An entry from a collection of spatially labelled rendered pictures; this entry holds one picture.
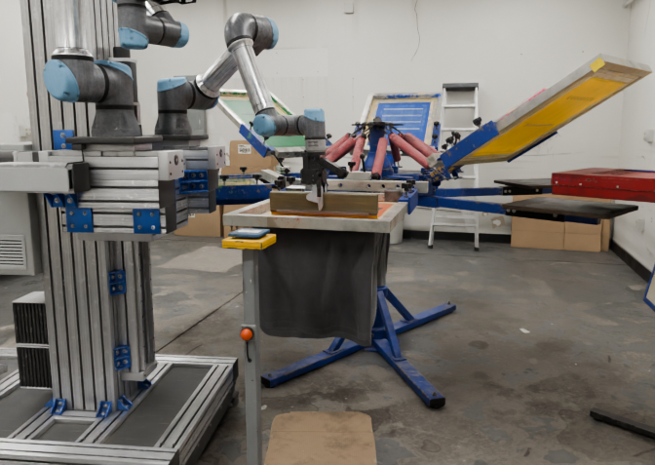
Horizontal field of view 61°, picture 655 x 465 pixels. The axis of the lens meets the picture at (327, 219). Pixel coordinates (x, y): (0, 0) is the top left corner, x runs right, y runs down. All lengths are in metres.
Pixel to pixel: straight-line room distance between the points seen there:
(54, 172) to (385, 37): 5.22
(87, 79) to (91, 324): 0.92
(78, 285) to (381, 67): 4.97
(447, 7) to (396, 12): 0.56
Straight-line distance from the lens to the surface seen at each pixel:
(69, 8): 1.87
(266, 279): 2.07
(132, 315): 2.26
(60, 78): 1.82
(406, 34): 6.62
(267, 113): 2.00
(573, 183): 2.46
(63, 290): 2.30
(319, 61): 6.78
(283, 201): 2.09
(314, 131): 2.02
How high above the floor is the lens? 1.29
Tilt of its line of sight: 9 degrees down
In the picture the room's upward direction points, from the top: straight up
